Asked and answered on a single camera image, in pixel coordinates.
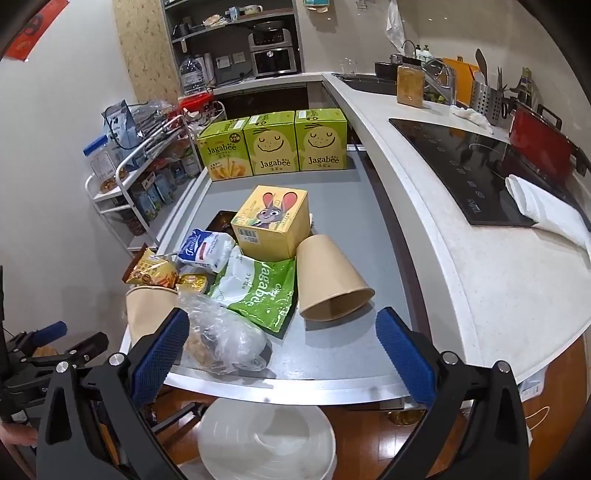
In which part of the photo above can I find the green snack box fries picture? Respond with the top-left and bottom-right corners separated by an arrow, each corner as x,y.
197,117 -> 253,182

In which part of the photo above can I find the red pot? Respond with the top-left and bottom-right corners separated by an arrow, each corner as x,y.
507,102 -> 591,186

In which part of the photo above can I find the green snack bag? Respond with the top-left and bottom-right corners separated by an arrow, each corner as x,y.
207,255 -> 297,340

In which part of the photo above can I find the grey air fryer oven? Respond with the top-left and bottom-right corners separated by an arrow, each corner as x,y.
248,27 -> 299,78

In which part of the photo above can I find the yellow rabbit print box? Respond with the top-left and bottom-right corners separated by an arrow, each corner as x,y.
230,185 -> 310,262

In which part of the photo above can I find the orange cutting board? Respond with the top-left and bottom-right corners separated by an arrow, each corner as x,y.
442,56 -> 481,107

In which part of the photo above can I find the brown paper cup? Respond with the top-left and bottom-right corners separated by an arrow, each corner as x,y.
295,234 -> 376,323
125,285 -> 184,352

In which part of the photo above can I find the gold foil packet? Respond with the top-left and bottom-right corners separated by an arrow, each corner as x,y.
175,273 -> 209,295

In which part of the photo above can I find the white rack cart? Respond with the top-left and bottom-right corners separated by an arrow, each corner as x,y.
84,98 -> 228,253

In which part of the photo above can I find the clear plastic bag with food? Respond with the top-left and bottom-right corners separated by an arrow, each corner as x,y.
177,292 -> 269,376

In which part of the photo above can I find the wall shelf unit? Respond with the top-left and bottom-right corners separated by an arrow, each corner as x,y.
161,0 -> 304,89

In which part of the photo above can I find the white plastic bin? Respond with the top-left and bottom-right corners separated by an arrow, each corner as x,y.
178,396 -> 337,480

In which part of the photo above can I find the dark brown tray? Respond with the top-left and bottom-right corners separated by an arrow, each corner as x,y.
202,209 -> 241,237

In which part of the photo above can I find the white folded towel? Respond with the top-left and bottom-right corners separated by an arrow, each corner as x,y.
504,174 -> 591,251

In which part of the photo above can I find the metal utensil holder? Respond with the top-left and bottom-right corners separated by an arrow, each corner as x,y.
470,80 -> 509,127

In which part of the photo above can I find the black induction cooktop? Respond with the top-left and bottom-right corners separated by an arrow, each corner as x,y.
388,117 -> 588,228

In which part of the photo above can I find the large water bottle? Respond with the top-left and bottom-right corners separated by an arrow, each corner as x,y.
180,56 -> 208,96

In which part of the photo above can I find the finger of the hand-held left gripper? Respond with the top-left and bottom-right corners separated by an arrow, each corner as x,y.
28,332 -> 110,370
6,322 -> 68,358

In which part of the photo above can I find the white and blue tissue pack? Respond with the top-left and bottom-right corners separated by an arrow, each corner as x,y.
177,228 -> 236,277

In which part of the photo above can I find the orange snack packet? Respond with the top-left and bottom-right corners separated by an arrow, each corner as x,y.
122,246 -> 179,289

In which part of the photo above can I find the hanging clear plastic bag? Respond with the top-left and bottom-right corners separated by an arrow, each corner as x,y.
385,0 -> 407,52

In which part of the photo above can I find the person's left hand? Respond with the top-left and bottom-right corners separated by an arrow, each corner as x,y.
0,422 -> 38,447

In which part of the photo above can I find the red wall decoration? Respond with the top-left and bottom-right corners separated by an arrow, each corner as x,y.
2,0 -> 70,61

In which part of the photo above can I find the blue bag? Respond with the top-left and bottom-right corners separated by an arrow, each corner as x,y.
102,99 -> 138,149

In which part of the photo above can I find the white paper bag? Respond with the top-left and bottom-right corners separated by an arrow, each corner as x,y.
516,368 -> 556,435

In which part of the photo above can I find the kitchen sink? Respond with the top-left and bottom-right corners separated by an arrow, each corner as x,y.
341,75 -> 399,96

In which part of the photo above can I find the white crumpled cloth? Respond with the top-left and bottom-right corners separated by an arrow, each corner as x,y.
450,103 -> 495,130

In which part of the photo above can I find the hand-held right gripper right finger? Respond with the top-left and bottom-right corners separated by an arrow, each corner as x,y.
375,308 -> 529,480

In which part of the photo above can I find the green snack box smiling face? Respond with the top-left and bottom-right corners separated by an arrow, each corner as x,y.
243,112 -> 300,177
294,108 -> 348,173

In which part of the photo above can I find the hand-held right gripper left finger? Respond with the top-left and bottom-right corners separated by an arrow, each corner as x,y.
36,307 -> 204,480

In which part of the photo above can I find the metal faucet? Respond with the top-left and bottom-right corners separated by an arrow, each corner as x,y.
423,57 -> 457,103

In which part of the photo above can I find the red lid container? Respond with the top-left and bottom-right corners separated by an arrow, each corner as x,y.
178,92 -> 214,114

